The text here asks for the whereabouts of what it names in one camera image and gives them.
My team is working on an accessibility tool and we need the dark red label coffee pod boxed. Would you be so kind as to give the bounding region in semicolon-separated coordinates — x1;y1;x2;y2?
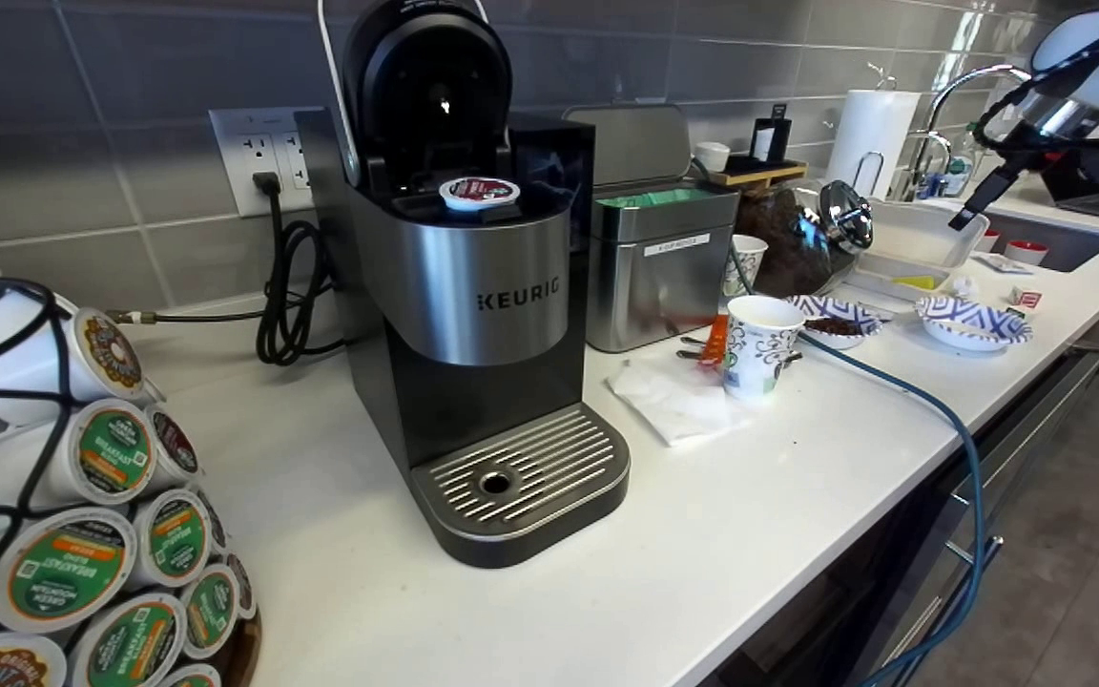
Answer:
146;405;206;489

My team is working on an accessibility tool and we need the wooden tray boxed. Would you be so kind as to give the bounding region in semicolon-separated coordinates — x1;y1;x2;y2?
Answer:
699;158;813;194

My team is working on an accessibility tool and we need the small orange object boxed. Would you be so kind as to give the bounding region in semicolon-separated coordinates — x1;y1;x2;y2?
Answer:
699;311;735;373

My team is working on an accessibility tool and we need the black power cord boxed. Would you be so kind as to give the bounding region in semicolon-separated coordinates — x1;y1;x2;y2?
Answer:
107;169;350;370

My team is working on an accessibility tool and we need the small black device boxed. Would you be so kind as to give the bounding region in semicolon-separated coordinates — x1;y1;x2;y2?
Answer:
753;104;795;169

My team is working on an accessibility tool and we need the dark glass pot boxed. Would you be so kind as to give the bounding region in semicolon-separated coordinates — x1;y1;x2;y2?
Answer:
735;182;839;300

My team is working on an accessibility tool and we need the chrome kitchen faucet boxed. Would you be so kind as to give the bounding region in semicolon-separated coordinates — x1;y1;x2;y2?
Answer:
908;63;1047;205

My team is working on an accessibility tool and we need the white paper towel roll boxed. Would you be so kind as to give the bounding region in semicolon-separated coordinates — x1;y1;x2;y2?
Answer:
825;83;927;204

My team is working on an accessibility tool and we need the small white cup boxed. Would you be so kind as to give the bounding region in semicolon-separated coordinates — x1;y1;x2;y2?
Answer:
689;138;735;181

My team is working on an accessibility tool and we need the blue cable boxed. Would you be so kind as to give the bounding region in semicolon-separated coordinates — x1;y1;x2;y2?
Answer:
799;330;1007;687

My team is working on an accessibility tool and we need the kitchen sink basin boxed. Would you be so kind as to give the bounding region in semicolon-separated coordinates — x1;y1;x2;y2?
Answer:
982;205;1099;274

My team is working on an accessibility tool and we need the white paper napkin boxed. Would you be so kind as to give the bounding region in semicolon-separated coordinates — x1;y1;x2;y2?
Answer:
604;353;758;456

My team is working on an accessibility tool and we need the metal tea tin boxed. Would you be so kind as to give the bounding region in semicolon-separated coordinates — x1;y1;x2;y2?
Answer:
564;104;745;360

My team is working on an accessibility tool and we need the black wire pod carousel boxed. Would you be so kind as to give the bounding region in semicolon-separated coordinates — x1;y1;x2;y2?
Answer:
0;274;264;687

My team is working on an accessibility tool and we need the small yellow object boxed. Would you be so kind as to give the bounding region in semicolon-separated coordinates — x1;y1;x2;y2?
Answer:
894;267;955;299

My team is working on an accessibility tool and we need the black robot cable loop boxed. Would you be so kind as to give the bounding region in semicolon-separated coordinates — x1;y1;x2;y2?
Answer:
973;55;1096;164

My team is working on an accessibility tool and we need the silver black Keurig coffee machine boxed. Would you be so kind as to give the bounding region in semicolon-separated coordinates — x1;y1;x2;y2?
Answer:
313;0;632;571

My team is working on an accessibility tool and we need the clear takeaway food container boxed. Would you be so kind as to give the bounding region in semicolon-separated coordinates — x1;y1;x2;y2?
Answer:
825;200;991;326

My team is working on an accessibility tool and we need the blue patterned bowl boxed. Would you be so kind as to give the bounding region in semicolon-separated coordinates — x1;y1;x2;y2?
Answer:
787;292;889;355
913;292;1033;360

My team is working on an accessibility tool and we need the shiny metal kettle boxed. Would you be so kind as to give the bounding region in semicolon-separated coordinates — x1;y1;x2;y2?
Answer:
813;174;876;255

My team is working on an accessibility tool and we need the white wall power outlet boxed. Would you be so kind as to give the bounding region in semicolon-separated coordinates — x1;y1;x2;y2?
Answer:
206;104;320;219

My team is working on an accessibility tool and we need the coffee pod red lid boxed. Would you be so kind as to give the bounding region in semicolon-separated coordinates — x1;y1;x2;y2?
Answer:
433;171;525;219

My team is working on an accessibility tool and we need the patterned white mug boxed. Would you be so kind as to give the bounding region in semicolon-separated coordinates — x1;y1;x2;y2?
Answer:
717;293;813;400

